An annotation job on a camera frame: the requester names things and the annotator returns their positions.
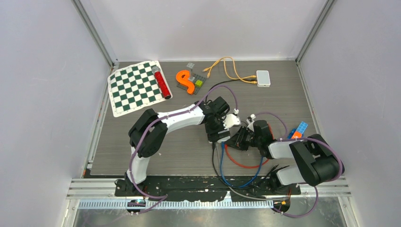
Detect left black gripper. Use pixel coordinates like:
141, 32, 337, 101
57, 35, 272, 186
205, 114, 230, 142

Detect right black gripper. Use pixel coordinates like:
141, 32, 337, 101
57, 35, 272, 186
225, 126, 262, 151

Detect red ethernet cable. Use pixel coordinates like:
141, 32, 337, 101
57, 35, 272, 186
224, 143, 270, 170

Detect white network switch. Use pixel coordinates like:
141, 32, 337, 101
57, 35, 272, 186
256, 70, 271, 87
215, 131, 231, 143

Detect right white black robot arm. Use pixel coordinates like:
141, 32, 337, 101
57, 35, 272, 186
224, 120, 345, 194

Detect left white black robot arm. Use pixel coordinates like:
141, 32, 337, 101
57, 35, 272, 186
115, 96, 230, 197

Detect yellow-green lego brick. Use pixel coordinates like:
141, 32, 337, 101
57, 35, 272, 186
195, 80, 203, 87

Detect grey lego tower piece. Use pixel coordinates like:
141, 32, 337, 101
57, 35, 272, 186
187, 62, 194, 82

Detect orange S-shaped toy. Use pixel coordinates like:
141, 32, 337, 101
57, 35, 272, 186
176, 70, 195, 95

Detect blue orange lego bricks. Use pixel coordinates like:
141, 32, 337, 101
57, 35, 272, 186
287, 121, 308, 139

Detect red toy microphone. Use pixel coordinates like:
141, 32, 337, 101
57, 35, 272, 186
152, 66, 172, 99

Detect green white chessboard mat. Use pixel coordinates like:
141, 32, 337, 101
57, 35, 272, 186
107, 61, 166, 117

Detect blue ethernet cable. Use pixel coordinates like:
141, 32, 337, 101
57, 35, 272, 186
219, 142, 265, 189

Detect black ethernet cable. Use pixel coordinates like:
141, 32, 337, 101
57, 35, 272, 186
211, 142, 261, 190

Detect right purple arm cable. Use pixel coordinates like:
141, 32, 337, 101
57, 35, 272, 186
254, 112, 344, 218

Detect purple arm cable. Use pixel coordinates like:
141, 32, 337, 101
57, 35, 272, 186
254, 112, 344, 218
128, 84, 239, 214

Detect black mounting base plate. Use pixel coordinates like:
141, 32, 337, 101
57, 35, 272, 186
114, 175, 301, 202

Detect black power cable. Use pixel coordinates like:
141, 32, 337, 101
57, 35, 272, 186
204, 79, 251, 104

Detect yellow ethernet cable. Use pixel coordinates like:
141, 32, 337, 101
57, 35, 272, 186
202, 56, 258, 86

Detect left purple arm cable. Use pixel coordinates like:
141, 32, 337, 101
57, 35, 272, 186
128, 84, 239, 214

